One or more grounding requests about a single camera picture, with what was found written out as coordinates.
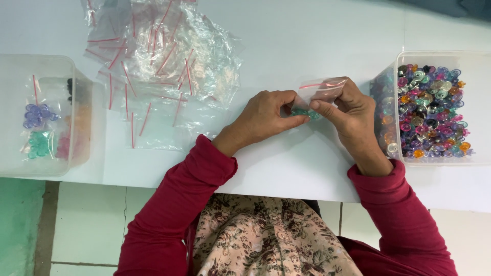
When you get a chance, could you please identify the clear plastic container with bags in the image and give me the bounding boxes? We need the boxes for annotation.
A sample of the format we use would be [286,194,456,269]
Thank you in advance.
[0,54,93,178]

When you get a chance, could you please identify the bag of pink bobbins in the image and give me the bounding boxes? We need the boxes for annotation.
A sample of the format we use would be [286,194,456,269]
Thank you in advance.
[55,134,74,160]

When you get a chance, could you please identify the clear plastic container with bobbins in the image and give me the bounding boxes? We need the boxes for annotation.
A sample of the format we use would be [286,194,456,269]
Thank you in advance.
[369,50,491,166]

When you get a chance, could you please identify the person's left hand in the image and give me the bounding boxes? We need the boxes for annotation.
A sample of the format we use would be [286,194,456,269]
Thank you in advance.
[212,90,311,158]

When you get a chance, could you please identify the person's right hand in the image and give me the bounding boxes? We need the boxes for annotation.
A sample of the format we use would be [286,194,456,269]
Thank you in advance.
[309,77,394,178]

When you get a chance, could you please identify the dark grey cloth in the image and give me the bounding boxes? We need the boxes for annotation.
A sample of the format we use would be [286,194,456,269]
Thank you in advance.
[390,0,491,20]

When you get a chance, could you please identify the bag of orange bobbins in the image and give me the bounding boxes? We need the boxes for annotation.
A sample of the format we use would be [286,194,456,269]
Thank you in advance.
[65,103,93,155]

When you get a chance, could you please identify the small clear zip bag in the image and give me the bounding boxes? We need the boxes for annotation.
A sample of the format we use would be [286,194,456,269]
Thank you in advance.
[289,77,350,122]

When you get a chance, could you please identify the person's floral garment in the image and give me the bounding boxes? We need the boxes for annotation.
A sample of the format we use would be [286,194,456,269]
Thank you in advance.
[191,193,364,276]

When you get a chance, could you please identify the heap of colourful loose bobbins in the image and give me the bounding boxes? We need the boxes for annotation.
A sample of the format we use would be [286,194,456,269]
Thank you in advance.
[371,64,476,159]

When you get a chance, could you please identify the green bobbins in held bag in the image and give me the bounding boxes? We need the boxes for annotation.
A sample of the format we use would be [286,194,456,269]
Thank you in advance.
[291,108,321,120]

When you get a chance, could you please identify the pile of empty zip bags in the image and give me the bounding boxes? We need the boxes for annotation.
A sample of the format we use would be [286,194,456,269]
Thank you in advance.
[81,0,245,151]

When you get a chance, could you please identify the bag of purple bobbins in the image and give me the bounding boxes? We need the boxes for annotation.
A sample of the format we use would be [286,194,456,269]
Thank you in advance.
[22,74,60,131]

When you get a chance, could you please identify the bag of green bobbins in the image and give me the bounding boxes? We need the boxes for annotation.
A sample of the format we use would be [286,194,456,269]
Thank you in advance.
[21,130,58,160]

